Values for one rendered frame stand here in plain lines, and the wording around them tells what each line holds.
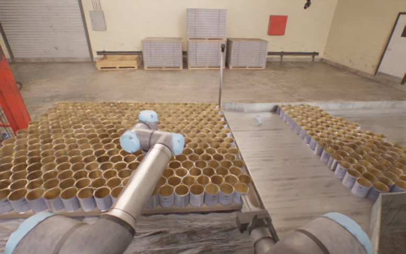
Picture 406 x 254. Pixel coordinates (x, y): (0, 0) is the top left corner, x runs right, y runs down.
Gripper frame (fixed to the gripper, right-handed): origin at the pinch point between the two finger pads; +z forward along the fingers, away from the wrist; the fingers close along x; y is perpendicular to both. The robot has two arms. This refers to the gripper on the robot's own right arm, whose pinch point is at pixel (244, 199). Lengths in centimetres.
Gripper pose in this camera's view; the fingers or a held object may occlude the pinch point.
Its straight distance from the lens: 100.2
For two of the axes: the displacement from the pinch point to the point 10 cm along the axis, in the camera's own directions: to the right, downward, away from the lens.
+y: -0.5, 8.8, 4.8
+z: -1.7, -4.8, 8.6
